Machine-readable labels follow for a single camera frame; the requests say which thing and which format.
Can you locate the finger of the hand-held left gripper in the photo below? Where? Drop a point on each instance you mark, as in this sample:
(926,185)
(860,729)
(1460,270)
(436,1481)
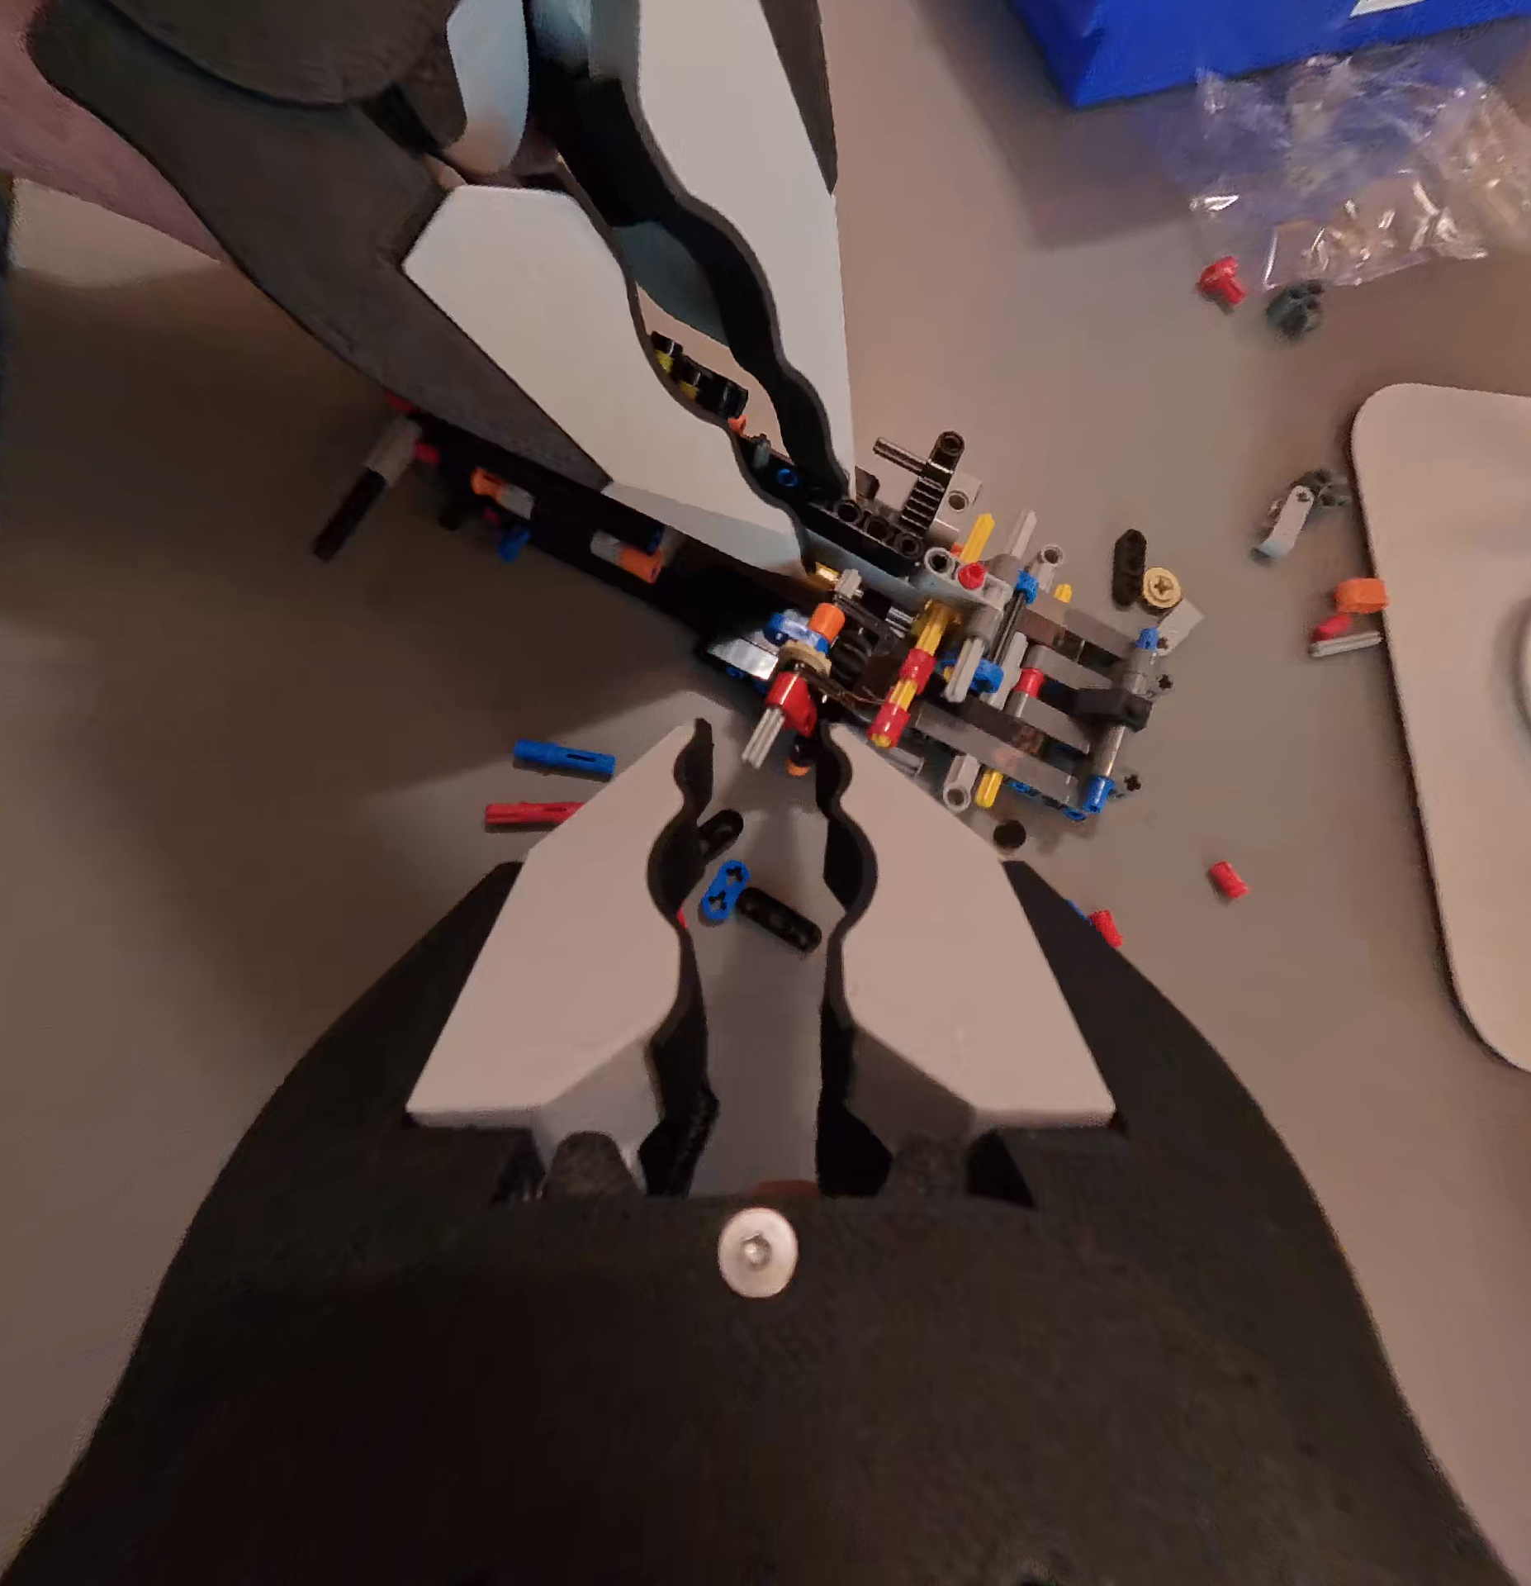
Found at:
(555,346)
(778,210)

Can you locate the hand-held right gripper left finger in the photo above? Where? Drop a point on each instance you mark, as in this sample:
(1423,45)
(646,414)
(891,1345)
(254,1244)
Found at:
(569,966)

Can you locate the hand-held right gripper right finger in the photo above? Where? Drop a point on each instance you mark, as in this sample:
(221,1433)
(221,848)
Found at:
(965,992)

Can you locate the multicoloured lego technic assembly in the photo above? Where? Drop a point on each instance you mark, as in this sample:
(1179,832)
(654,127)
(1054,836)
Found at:
(1039,694)

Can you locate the person's left forearm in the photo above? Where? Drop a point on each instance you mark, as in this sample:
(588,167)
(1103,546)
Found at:
(48,148)

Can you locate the small red lego bush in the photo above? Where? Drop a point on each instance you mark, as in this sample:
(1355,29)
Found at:
(1105,927)
(1229,879)

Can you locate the long red lego pin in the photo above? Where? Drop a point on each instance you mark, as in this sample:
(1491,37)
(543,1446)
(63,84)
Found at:
(532,815)

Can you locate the black round lego bush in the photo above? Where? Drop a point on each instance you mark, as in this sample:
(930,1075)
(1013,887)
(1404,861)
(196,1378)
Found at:
(1010,838)

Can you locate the small blue lego connector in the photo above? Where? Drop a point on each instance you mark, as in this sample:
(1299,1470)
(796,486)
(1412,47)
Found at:
(722,890)

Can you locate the long black lego pin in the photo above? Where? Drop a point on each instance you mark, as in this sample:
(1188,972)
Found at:
(778,918)

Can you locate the short black lego pin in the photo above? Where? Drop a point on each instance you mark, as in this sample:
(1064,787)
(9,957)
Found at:
(720,832)

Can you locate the long blue lego pin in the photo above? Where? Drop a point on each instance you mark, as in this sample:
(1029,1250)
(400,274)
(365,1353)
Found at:
(565,756)

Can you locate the tan and grey lego piece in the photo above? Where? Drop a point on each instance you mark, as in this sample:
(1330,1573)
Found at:
(1163,587)

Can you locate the red lego axle connector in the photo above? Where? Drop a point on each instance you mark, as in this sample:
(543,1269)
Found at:
(1223,282)

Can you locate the short black lego beam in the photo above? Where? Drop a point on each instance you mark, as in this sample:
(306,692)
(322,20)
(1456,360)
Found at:
(1130,566)

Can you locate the grey and red lego bar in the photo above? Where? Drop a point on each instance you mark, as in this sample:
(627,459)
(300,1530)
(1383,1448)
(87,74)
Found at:
(1346,640)

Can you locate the dark grey lego connector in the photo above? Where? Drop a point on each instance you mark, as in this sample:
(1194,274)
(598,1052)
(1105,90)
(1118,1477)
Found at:
(1295,309)

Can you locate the light grey lego beam connector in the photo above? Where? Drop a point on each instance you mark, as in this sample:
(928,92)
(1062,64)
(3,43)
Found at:
(1289,527)

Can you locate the blue plastic bin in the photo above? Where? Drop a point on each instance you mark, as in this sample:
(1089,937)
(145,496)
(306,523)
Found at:
(1212,37)

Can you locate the white rounded placemat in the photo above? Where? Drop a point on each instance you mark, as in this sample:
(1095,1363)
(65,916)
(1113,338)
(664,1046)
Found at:
(1447,694)

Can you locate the clear plastic parts bag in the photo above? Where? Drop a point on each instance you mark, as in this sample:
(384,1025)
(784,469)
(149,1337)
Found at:
(1361,173)

